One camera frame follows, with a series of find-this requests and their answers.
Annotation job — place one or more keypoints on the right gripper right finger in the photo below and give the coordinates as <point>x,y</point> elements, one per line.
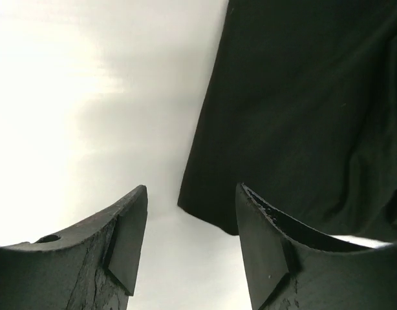
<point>290,265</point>

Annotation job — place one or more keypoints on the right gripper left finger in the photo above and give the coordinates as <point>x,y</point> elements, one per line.
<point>92,264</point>

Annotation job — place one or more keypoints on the black t shirt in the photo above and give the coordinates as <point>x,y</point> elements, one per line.
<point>302,108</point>

